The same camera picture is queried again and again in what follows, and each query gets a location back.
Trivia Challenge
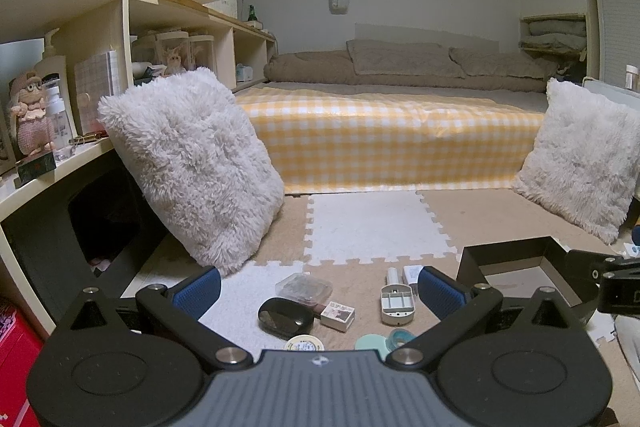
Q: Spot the white side cabinet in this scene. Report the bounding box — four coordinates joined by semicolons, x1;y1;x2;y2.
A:
582;77;640;112

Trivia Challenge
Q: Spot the white USB charger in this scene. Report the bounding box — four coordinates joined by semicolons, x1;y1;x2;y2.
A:
402;265;423;286

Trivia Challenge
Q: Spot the black cardboard box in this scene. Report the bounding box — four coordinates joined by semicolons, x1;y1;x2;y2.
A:
457;236;598;307

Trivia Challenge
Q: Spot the beige duvet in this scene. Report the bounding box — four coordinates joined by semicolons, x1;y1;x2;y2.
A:
264;39;551;92

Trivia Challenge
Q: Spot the white pump bottle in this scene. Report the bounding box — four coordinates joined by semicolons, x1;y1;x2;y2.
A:
34;28;77;138

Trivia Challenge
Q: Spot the round yellow tin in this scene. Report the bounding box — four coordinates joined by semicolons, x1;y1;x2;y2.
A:
284;334;324;351

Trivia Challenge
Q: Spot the yellow gingham mattress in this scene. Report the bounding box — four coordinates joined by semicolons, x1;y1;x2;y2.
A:
236;87;546;194

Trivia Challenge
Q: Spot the black glossy oval case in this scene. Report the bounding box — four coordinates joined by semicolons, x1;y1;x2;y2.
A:
257;297;314;339

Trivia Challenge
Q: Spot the white fluffy pillow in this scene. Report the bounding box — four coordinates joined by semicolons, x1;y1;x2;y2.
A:
512;78;639;245
98;67;284;275

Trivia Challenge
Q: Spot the teal tape roll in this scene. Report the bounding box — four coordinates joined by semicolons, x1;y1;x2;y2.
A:
386;329;416;351

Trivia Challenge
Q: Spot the white cylinder tube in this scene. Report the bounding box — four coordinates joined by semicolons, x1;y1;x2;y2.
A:
386;268;399;285

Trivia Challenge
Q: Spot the clear plastic container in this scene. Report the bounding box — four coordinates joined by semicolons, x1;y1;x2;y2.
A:
274;273;333;306

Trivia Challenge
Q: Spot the doll figurine with glasses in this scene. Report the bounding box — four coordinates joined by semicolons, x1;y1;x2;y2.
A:
9;70;54;157

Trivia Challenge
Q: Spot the plaid notebook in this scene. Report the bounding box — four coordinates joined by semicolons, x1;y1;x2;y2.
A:
74;50;122;134

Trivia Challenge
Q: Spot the left white fluffy pillow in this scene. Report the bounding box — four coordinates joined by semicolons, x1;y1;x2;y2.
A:
98;67;284;275

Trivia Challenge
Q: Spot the UV gel polish box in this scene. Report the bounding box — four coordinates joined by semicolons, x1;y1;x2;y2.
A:
320;301;356;333

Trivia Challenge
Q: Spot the grey plastic tray part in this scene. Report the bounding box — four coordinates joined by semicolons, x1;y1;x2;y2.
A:
380;284;416;326

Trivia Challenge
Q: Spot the wooden shelf unit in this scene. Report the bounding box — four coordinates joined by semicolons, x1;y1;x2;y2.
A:
0;0;279;338

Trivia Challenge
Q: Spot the rabbit plush toy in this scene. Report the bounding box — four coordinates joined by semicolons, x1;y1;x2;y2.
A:
164;46;186;77

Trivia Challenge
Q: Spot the right white fluffy pillow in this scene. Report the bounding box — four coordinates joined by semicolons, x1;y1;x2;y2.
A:
512;78;639;245

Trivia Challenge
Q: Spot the mint green round object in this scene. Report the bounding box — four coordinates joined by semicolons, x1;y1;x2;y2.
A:
355;334;390;357

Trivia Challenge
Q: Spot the folded blankets stack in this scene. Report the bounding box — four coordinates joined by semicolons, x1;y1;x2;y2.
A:
520;18;587;54

